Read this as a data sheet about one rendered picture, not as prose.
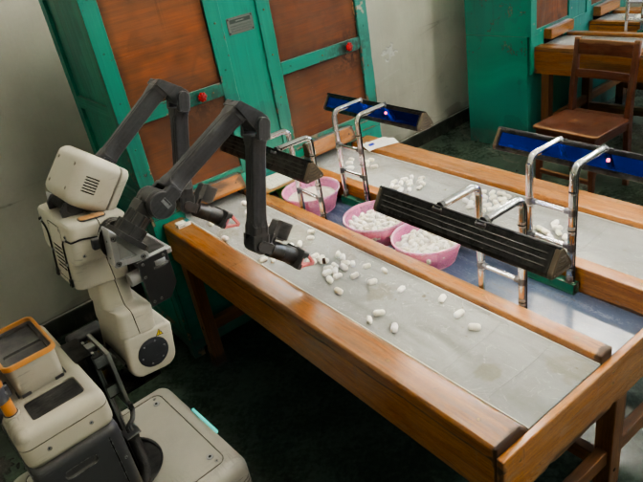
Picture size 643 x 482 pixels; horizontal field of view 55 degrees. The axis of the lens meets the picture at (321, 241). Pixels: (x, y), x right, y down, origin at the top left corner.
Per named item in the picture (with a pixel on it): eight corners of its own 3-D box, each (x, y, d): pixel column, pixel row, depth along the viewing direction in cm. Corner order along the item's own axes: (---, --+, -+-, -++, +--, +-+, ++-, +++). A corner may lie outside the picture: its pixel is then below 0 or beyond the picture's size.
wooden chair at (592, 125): (530, 192, 405) (531, 54, 361) (570, 169, 425) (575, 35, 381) (591, 209, 372) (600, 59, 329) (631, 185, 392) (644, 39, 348)
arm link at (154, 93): (153, 68, 210) (165, 68, 202) (182, 94, 218) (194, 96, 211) (73, 172, 202) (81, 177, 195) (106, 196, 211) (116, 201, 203)
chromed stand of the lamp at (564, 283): (573, 295, 195) (579, 165, 174) (520, 274, 210) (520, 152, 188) (607, 270, 204) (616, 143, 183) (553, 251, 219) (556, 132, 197)
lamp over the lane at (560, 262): (552, 281, 142) (553, 255, 139) (372, 210, 188) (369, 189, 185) (572, 267, 146) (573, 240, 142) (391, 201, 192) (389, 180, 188)
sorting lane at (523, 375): (528, 435, 145) (528, 428, 144) (188, 223, 279) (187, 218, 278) (600, 370, 159) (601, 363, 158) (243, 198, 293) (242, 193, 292)
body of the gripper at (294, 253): (291, 243, 211) (276, 238, 206) (309, 252, 203) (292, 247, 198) (284, 261, 211) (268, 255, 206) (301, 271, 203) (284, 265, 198)
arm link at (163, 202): (231, 87, 182) (248, 89, 175) (257, 120, 191) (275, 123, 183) (129, 200, 172) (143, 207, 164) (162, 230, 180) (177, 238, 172)
